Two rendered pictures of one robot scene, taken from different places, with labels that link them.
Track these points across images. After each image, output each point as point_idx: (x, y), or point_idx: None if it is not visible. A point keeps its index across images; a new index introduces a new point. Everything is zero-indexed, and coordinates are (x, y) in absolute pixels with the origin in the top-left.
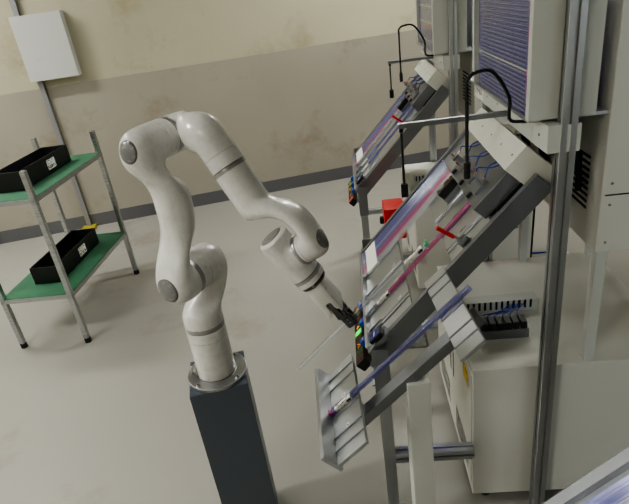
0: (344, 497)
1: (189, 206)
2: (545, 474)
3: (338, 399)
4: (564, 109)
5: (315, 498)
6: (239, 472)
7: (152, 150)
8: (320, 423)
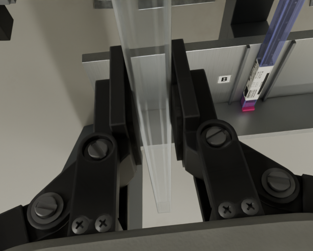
0: (86, 53)
1: None
2: None
3: (219, 90)
4: None
5: (88, 85)
6: (134, 187)
7: None
8: (305, 130)
